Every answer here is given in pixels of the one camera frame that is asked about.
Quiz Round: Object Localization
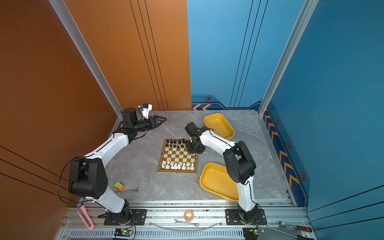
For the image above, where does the red handled ratchet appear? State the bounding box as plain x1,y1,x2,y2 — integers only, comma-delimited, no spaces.
277,222,313,233

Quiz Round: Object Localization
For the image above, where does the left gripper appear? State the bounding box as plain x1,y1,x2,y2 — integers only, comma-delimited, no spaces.
133,116,166,134

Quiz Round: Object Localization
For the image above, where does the wooden chess board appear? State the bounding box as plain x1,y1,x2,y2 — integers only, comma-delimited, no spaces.
158,139,198,174

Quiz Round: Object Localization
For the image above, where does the green circuit board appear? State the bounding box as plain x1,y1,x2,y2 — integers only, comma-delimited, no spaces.
114,228,135,239

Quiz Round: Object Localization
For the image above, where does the aluminium corner post left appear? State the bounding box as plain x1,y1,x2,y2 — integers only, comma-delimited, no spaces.
49,0,123,117

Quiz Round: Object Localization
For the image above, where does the yellow tray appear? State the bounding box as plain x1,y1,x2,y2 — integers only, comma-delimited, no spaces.
204,113,235,141
200,163,239,202

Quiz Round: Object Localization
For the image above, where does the orange green small box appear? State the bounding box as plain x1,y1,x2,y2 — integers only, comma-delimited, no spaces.
114,182,126,192

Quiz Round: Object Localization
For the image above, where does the orange tape roll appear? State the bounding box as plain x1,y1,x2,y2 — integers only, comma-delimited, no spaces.
184,210,194,223

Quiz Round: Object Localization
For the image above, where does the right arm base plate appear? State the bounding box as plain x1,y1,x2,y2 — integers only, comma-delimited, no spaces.
225,209,268,226

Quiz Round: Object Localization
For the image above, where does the pink tool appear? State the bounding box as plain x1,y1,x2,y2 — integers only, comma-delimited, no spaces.
77,206,95,231

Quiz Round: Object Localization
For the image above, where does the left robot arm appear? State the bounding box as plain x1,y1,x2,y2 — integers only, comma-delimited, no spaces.
68,104,167,225

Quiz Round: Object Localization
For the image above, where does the aluminium corner post right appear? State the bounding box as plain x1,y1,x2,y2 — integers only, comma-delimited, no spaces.
258,0,319,117

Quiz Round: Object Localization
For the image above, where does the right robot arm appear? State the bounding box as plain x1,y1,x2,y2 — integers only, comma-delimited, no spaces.
185,122,261,224

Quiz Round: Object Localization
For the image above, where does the aluminium corner post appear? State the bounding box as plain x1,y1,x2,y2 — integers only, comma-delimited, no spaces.
258,0,319,117
49,0,123,117

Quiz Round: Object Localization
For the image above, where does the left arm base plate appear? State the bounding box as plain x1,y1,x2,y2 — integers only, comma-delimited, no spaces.
104,209,148,226

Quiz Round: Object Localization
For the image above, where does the silver wrench on table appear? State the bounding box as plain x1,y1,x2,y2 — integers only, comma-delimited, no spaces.
115,188,142,196

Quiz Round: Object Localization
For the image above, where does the silver wrench on rail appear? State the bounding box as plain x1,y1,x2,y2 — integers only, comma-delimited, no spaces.
174,219,199,227

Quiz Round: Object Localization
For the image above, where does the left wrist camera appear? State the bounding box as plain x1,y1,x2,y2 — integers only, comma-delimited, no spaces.
138,104,153,119

